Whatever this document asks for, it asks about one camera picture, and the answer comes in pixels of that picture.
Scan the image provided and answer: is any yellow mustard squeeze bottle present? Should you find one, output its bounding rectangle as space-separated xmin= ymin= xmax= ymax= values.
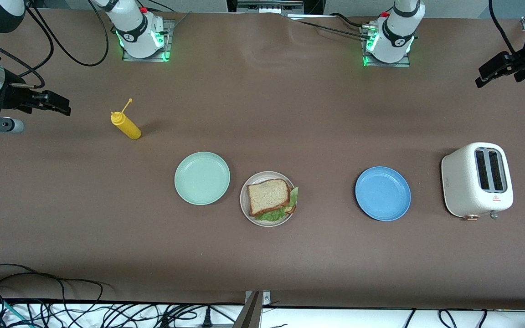
xmin=110 ymin=98 xmax=142 ymax=140

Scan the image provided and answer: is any green lettuce leaf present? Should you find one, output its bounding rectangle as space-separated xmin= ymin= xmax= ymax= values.
xmin=255 ymin=186 xmax=299 ymax=223

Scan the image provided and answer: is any blue round plate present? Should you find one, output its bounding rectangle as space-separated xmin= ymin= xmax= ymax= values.
xmin=355 ymin=166 xmax=412 ymax=222

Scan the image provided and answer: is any light green round plate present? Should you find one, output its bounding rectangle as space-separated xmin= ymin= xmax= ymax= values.
xmin=174 ymin=151 xmax=231 ymax=206

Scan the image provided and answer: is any beige round plate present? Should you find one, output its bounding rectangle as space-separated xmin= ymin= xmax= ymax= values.
xmin=239 ymin=171 xmax=298 ymax=228

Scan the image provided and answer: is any white two-slot toaster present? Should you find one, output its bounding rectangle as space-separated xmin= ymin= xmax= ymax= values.
xmin=441 ymin=142 xmax=514 ymax=222

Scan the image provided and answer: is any black equipment box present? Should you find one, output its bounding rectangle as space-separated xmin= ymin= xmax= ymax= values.
xmin=226 ymin=0 xmax=324 ymax=15

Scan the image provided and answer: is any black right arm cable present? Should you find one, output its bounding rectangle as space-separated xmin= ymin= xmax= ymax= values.
xmin=0 ymin=0 xmax=109 ymax=89

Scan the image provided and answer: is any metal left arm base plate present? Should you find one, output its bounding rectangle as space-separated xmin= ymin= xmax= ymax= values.
xmin=360 ymin=25 xmax=412 ymax=68

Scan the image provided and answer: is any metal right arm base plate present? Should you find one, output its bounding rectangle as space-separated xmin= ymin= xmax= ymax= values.
xmin=122 ymin=19 xmax=175 ymax=62

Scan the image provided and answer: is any thin black cable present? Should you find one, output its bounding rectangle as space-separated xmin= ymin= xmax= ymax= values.
xmin=329 ymin=13 xmax=370 ymax=28

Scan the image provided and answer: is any long black looped cable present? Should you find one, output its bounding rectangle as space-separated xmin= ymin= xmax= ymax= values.
xmin=0 ymin=263 xmax=115 ymax=319

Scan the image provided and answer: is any black braided cable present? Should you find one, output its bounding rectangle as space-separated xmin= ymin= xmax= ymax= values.
xmin=297 ymin=18 xmax=372 ymax=40

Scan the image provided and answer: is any aluminium profile post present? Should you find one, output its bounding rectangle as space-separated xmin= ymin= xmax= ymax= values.
xmin=232 ymin=290 xmax=272 ymax=328

